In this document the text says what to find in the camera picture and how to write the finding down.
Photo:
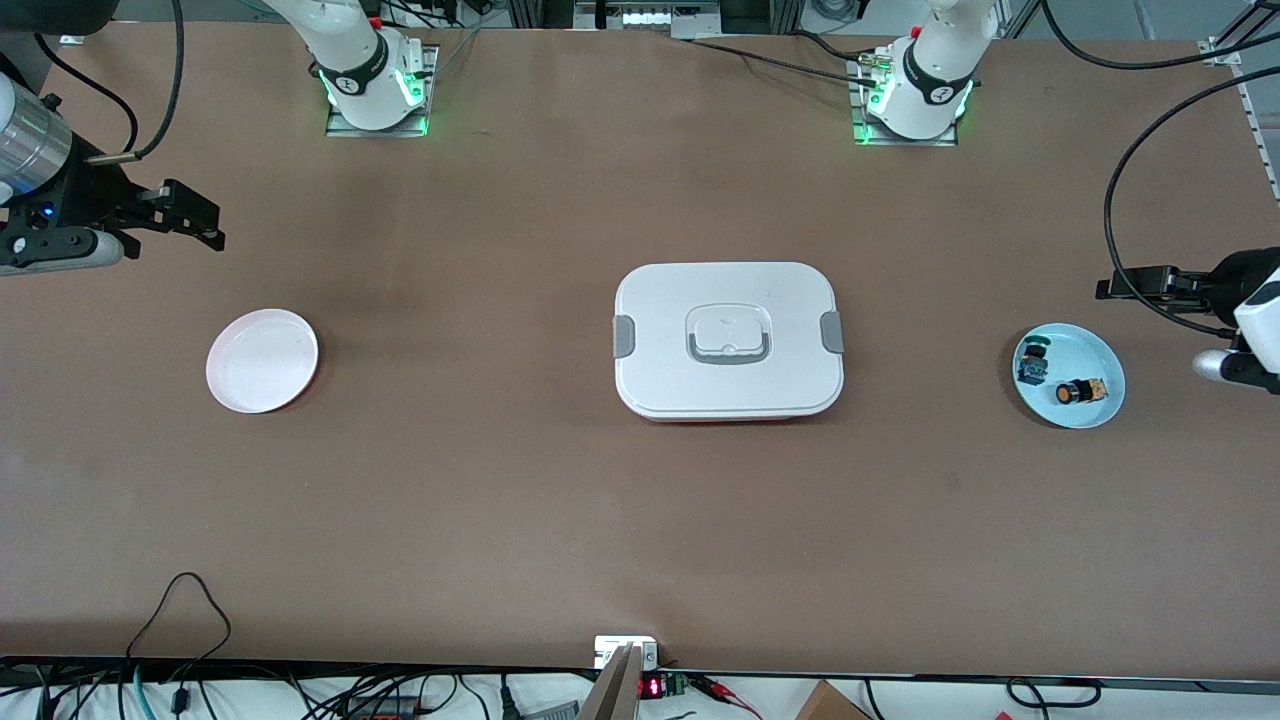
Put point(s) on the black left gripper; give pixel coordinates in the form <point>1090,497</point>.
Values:
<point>1228,275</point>

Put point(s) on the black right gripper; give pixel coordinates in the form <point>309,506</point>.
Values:
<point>88,196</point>

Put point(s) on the orange push-button switch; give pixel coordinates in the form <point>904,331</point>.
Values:
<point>1082,391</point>

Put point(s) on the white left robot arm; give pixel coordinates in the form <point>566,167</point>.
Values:
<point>940,60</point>

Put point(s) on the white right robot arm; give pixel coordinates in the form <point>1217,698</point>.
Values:
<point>355,50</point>

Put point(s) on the white lidded lunch box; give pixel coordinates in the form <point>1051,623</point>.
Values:
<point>730,395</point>

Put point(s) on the brown cardboard box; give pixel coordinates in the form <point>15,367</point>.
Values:
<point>830,705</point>

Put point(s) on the small white box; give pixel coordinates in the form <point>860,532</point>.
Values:
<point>615,648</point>

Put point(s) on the light blue round plate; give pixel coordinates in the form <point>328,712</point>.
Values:
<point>1070,350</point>

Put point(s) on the white round plate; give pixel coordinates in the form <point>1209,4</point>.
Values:
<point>262,362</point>

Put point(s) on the grey slanted beam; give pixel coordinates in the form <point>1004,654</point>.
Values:
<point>610,695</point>

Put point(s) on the red digit display module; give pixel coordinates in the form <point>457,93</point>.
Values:
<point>652,687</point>

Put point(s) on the blue green push-button switch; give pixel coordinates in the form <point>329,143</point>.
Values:
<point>1033,365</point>

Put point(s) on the aluminium rail with bracket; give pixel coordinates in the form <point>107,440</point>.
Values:
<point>1258,130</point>

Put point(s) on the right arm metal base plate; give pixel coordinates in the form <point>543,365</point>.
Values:
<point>385,128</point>

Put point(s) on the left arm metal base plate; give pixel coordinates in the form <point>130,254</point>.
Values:
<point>905,142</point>

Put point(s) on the grey metal frame panel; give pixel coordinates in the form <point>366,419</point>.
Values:
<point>650,15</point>

